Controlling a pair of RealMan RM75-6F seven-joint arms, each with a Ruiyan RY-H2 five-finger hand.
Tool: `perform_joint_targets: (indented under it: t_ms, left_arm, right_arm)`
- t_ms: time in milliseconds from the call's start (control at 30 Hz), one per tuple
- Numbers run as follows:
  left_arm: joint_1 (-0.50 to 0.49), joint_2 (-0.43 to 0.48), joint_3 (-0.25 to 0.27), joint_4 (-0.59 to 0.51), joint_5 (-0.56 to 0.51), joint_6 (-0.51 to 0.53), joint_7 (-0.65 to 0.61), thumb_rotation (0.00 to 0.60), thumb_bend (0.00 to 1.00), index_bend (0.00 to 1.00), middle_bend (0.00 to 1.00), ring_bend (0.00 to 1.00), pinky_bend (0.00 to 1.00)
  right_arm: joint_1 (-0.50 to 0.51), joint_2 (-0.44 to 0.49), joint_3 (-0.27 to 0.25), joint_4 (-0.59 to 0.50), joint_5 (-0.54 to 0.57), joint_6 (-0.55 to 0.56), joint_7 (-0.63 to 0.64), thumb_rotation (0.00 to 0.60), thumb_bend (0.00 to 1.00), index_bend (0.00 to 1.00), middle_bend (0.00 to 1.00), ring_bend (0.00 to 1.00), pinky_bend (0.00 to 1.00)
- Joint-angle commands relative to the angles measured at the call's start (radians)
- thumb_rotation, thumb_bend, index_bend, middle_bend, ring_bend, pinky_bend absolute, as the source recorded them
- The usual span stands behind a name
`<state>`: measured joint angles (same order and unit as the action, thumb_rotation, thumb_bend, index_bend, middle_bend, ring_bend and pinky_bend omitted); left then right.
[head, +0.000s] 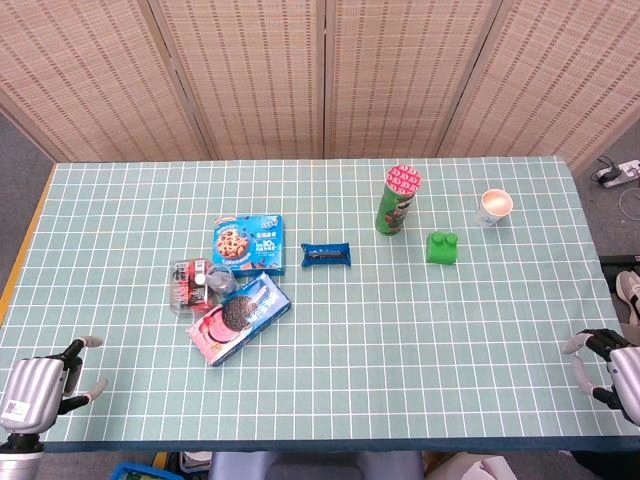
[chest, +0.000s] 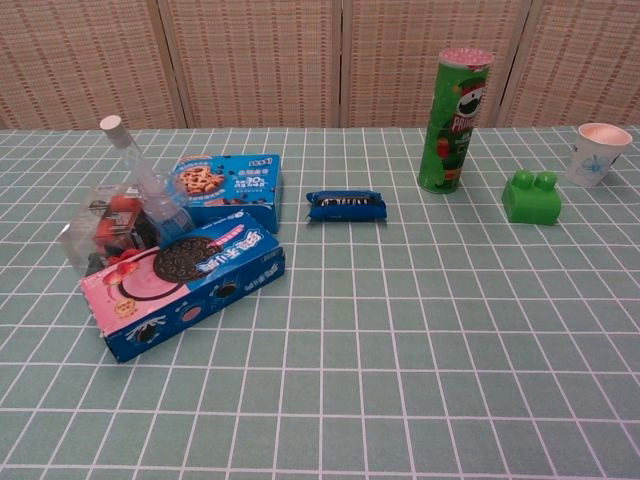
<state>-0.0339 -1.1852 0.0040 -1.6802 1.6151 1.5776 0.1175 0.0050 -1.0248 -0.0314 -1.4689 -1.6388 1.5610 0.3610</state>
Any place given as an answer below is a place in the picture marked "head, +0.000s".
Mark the bamboo folding screen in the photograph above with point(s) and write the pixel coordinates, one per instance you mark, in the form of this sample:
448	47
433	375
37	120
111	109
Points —
320	75

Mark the white shoe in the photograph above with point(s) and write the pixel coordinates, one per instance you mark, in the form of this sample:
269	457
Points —
630	295

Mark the white paper sheet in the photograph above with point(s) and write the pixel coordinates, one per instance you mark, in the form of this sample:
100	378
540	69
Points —
475	470

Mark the green toy brick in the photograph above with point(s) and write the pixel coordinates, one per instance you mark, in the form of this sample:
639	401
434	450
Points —
441	250

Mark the blue chocolate chip cookie box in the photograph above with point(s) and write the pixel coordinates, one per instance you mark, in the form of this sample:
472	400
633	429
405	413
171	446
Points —
250	242

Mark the white paper cup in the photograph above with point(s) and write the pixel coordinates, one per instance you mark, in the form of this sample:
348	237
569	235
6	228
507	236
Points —
492	207

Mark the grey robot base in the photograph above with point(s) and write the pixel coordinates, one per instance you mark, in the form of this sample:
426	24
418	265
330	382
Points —
315	467

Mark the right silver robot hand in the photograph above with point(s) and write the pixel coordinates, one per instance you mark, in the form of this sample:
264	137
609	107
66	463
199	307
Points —
625	370

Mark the clear plastic box red label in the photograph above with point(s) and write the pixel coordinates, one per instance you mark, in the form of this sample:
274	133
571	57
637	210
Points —
186	290

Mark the green grid tablecloth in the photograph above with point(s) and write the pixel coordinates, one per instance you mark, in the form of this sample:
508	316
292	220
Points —
375	350

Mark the blue plastic crate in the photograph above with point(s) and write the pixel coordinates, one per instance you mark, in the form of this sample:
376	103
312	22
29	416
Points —
137	472

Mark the white power strip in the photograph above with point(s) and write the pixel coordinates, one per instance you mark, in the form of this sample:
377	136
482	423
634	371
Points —
620	172

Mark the black flat bar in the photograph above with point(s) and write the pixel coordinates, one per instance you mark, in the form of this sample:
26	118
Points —
620	260

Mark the blue snack packet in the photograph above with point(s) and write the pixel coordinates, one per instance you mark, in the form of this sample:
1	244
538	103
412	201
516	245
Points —
326	255

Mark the green Pringles can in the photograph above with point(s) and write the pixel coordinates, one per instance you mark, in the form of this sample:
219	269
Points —
395	210

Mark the pink blue Oreo box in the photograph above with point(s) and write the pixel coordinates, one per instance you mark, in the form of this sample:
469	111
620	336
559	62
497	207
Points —
235	320

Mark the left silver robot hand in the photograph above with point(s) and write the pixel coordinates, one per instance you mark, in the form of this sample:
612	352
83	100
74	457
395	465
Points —
30	390

